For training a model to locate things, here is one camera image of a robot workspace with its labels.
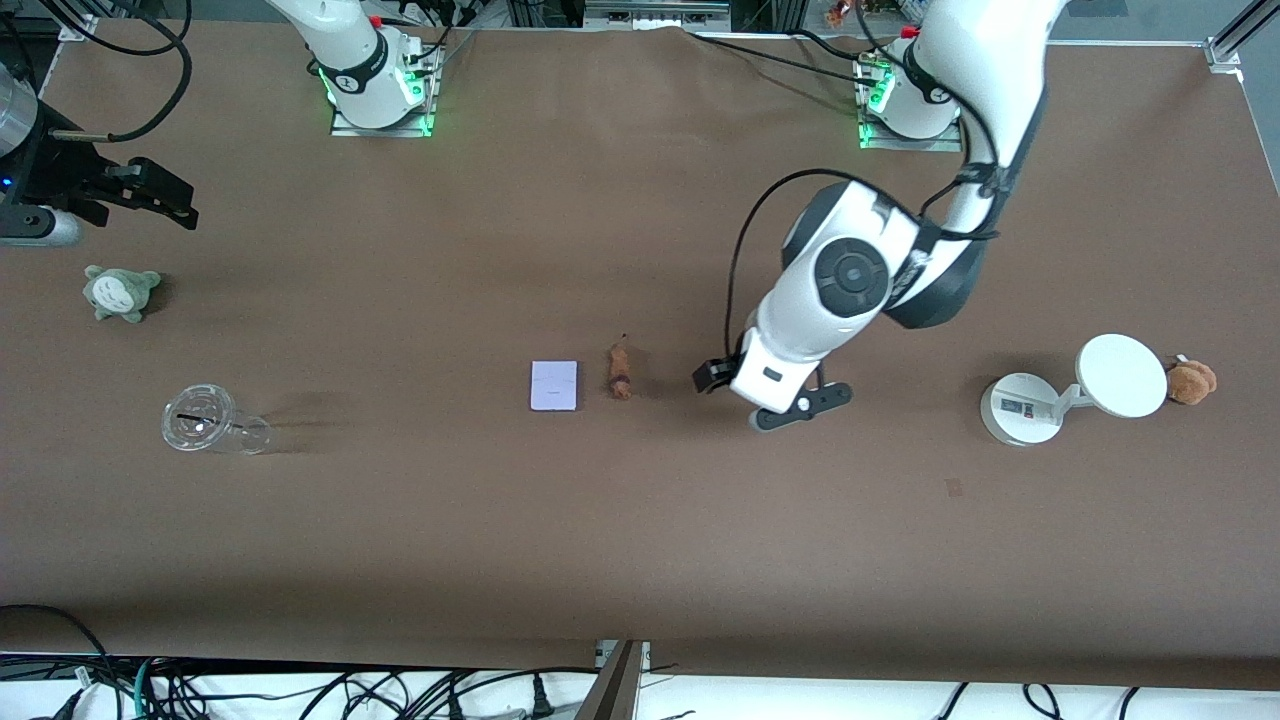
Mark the black straw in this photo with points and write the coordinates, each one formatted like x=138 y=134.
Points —
x=195 y=417

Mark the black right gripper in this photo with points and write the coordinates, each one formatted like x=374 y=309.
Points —
x=62 y=178

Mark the grey metal device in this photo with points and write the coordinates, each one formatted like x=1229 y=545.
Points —
x=655 y=15

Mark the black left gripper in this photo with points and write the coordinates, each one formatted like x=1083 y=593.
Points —
x=713 y=376

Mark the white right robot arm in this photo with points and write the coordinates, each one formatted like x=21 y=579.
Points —
x=365 y=70

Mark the clear plastic cup with lid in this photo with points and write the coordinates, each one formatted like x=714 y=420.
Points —
x=235 y=435

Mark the black power plug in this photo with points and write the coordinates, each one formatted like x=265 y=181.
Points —
x=542 y=700

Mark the small orange toy figure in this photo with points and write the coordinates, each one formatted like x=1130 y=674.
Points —
x=840 y=14

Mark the aluminium frame profile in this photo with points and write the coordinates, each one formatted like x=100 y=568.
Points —
x=1225 y=50
x=80 y=25

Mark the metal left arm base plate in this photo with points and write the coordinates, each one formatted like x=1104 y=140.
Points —
x=880 y=142

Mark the small lavender card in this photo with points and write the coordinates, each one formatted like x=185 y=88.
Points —
x=554 y=386

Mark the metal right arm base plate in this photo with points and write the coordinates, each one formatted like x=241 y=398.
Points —
x=380 y=130

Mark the white round desk lamp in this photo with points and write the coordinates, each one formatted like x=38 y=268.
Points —
x=1120 y=375

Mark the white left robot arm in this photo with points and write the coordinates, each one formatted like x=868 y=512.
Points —
x=990 y=60

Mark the grey-green plush creature toy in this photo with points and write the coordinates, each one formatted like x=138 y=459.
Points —
x=120 y=293

